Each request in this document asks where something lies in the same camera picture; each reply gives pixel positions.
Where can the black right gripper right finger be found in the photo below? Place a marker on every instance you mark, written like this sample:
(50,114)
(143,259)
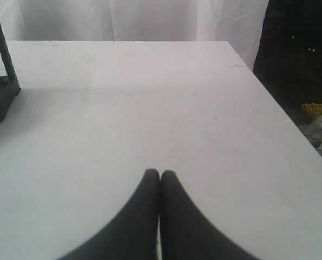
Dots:
(185,232)

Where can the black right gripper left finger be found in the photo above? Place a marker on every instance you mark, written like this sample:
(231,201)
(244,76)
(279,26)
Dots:
(132,233)

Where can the yellow knitted cloth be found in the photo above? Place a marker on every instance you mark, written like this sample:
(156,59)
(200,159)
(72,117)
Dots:
(312,109)

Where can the black two-tier metal rack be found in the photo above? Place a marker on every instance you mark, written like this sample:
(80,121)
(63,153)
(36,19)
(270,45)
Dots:
(9,86)

